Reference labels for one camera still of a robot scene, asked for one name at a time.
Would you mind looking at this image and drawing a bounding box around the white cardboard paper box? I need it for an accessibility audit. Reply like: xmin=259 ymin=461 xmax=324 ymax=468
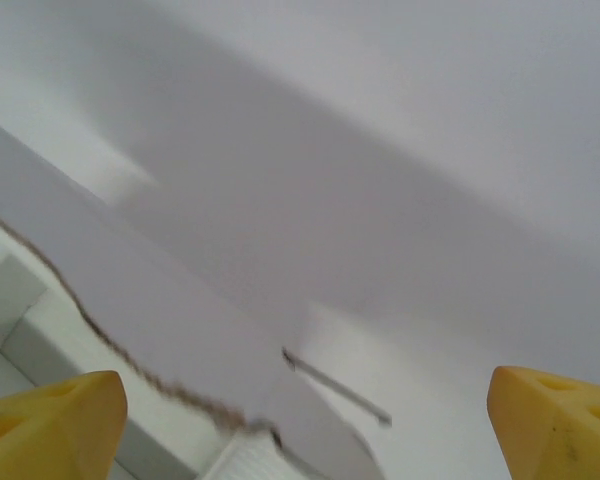
xmin=0 ymin=112 xmax=394 ymax=480

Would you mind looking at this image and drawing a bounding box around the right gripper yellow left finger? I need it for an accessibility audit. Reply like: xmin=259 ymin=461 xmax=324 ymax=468
xmin=0 ymin=369 xmax=129 ymax=480

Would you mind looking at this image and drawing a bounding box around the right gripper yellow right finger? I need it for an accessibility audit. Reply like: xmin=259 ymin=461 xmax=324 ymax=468
xmin=486 ymin=365 xmax=600 ymax=480

